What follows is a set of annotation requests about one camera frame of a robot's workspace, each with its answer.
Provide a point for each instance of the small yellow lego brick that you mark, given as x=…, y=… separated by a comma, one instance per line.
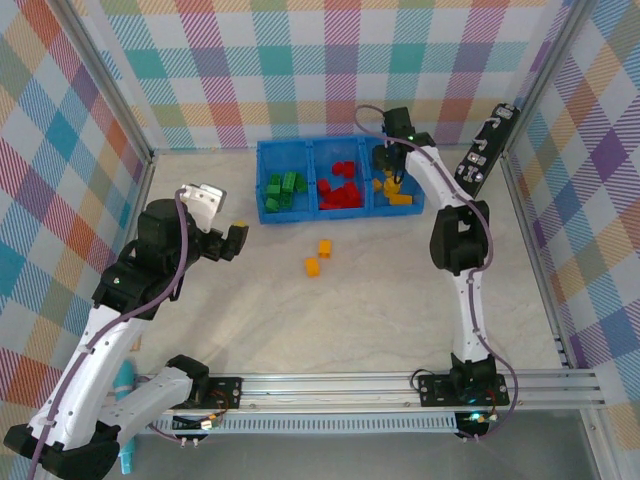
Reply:
x=240, y=225
x=377, y=185

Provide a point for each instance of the round yellow lego piece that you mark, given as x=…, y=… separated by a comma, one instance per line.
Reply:
x=390, y=187

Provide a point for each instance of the small red lego brick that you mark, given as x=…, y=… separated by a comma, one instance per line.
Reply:
x=340, y=168

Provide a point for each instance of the small green lego brick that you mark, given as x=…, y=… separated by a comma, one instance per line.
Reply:
x=272, y=204
x=286, y=201

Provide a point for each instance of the wide green lego brick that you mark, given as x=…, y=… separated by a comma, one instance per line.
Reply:
x=273, y=186

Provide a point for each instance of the long green lego brick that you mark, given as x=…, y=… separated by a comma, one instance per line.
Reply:
x=288, y=181
x=300, y=184

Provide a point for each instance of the translucent orange lego brick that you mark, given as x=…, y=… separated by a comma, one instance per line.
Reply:
x=325, y=248

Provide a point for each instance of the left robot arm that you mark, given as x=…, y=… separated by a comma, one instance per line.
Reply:
x=90, y=360

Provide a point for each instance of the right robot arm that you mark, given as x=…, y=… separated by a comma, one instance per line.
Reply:
x=460, y=235

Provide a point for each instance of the black case with metal latches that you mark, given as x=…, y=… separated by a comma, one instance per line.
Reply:
x=490, y=145

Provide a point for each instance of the blue three-compartment bin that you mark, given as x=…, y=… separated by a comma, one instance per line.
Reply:
x=285, y=155

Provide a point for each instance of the teal marker pen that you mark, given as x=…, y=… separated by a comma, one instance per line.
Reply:
x=125, y=380

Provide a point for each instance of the yellow power connector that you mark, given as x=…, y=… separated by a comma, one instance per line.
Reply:
x=479, y=417
x=211, y=422

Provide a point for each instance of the aluminium side rail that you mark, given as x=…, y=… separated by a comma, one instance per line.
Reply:
x=534, y=250
x=143, y=180

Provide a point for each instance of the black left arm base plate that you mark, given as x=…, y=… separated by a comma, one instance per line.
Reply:
x=225, y=392

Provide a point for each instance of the aluminium frame post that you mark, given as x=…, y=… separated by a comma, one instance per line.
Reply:
x=550, y=70
x=107, y=80

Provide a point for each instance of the aluminium frame rail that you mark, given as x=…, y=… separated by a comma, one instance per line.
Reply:
x=325, y=392

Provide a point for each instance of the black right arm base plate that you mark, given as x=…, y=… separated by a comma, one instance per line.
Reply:
x=435, y=390

